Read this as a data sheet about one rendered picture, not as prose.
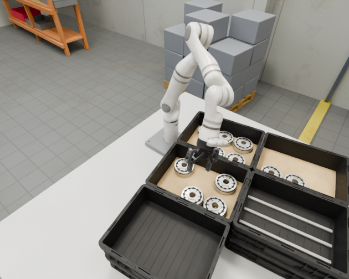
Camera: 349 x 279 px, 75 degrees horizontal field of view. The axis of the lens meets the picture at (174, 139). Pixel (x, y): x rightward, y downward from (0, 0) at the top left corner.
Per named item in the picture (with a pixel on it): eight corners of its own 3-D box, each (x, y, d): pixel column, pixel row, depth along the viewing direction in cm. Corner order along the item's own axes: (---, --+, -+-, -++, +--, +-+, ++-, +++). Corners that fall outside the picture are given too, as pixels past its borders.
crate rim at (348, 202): (250, 172, 107) (252, 169, 106) (265, 134, 126) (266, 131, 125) (348, 209, 94) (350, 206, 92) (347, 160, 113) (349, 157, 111)
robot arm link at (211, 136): (209, 147, 81) (214, 131, 79) (193, 134, 90) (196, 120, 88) (228, 146, 86) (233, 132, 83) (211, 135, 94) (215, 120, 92)
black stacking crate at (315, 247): (226, 237, 95) (231, 224, 87) (246, 184, 114) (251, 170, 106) (333, 290, 81) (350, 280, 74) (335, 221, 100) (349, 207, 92)
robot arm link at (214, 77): (240, 99, 82) (227, 70, 87) (220, 97, 77) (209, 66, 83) (227, 110, 87) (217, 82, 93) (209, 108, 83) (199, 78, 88)
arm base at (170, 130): (161, 138, 149) (160, 118, 137) (171, 132, 154) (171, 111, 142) (171, 145, 144) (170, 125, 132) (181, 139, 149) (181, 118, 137)
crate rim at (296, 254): (230, 227, 88) (231, 223, 87) (250, 172, 107) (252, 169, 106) (348, 283, 75) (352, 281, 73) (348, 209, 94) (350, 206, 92)
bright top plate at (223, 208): (199, 211, 98) (199, 211, 98) (208, 193, 105) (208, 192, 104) (222, 221, 95) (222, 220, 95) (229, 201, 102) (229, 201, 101)
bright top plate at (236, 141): (231, 146, 126) (231, 145, 126) (236, 135, 133) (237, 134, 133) (250, 153, 123) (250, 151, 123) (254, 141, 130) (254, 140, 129)
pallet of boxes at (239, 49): (253, 98, 313) (277, 15, 241) (222, 120, 278) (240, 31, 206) (196, 72, 367) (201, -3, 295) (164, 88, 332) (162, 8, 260)
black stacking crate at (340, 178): (246, 184, 114) (252, 170, 106) (260, 146, 133) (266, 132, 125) (335, 220, 100) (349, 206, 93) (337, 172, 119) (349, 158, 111)
